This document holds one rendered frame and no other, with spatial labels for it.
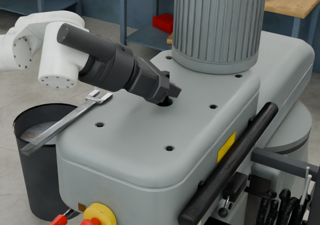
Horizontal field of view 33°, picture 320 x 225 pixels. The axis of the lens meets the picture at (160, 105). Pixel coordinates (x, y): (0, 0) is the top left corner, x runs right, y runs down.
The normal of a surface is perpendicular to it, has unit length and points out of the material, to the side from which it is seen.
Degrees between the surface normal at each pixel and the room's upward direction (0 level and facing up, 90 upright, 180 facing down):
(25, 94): 0
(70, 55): 53
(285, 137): 0
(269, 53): 0
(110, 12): 90
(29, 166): 94
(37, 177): 94
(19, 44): 77
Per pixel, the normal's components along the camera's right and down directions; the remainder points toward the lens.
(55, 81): -0.07, 0.95
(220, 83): 0.03, -0.86
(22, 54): 0.94, -0.04
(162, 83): 0.65, -0.27
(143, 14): -0.48, 0.43
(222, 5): -0.06, 0.51
